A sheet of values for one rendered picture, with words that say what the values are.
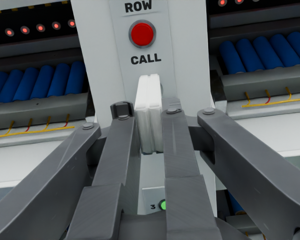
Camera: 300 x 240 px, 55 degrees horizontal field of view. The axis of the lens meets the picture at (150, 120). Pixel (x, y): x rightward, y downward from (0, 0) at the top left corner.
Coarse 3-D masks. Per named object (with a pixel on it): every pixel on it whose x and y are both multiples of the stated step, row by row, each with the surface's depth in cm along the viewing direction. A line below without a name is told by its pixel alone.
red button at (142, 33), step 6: (138, 24) 20; (144, 24) 20; (132, 30) 21; (138, 30) 20; (144, 30) 20; (150, 30) 20; (132, 36) 21; (138, 36) 21; (144, 36) 21; (150, 36) 21; (138, 42) 21; (144, 42) 21
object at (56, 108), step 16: (64, 96) 31; (80, 96) 31; (0, 112) 30; (16, 112) 30; (32, 112) 30; (48, 112) 31; (64, 112) 31; (80, 112) 31; (0, 128) 32; (64, 128) 30
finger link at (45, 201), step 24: (72, 144) 13; (48, 168) 12; (72, 168) 12; (96, 168) 15; (24, 192) 10; (48, 192) 11; (72, 192) 12; (0, 216) 9; (24, 216) 9; (48, 216) 11; (72, 216) 12
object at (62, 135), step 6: (60, 132) 30; (66, 132) 30; (12, 138) 30; (18, 138) 30; (24, 138) 30; (30, 138) 30; (36, 138) 30; (42, 138) 30; (48, 138) 30; (54, 138) 30; (60, 138) 30; (0, 144) 30; (6, 144) 30; (12, 144) 30; (18, 144) 30
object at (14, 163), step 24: (0, 48) 38; (24, 48) 38; (48, 48) 38; (72, 120) 32; (96, 120) 24; (24, 144) 30; (48, 144) 30; (0, 168) 28; (24, 168) 28; (0, 192) 27
